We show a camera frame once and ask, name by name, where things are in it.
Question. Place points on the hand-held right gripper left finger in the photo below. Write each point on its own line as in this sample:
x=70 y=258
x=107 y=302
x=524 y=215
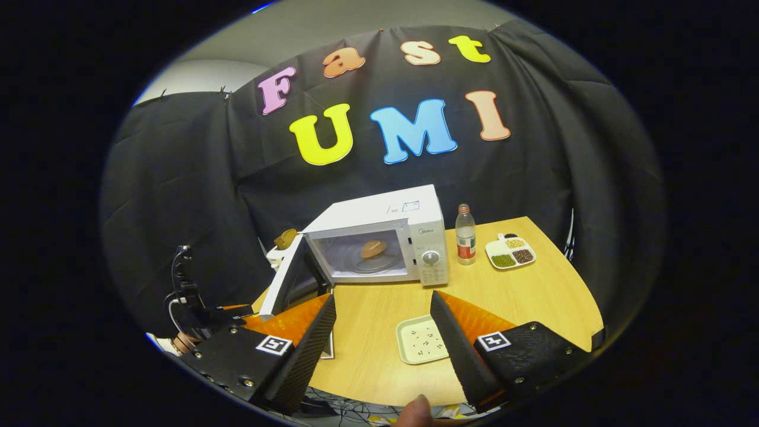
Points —
x=308 y=356

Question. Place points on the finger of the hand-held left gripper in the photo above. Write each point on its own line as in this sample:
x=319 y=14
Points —
x=228 y=314

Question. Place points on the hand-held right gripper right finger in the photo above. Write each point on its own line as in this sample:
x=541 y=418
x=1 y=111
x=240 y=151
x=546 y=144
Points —
x=462 y=362

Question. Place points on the brown bread roll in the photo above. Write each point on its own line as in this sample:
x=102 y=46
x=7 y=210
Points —
x=373 y=249

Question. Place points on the white microwave oven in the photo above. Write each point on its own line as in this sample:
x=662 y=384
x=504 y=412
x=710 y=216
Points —
x=367 y=210

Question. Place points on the cream food tray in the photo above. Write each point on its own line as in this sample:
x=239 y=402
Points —
x=418 y=341

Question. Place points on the glass microwave turntable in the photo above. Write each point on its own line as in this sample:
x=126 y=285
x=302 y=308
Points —
x=385 y=264

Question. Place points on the white printed card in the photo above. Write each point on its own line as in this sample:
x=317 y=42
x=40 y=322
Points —
x=328 y=347

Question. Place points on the white toaster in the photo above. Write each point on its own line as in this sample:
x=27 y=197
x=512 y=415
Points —
x=276 y=258

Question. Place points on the brown toast slice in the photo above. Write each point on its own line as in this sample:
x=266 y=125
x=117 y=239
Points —
x=286 y=238

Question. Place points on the white divided bean plate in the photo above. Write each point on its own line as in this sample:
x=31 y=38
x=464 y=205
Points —
x=493 y=246

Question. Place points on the clear bottle red label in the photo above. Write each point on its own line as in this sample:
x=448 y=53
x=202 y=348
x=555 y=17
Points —
x=465 y=237

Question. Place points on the black backdrop cloth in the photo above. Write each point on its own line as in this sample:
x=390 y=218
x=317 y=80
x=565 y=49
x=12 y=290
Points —
x=533 y=166

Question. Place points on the black cloth clip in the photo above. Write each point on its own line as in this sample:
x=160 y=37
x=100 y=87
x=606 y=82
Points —
x=224 y=91
x=161 y=93

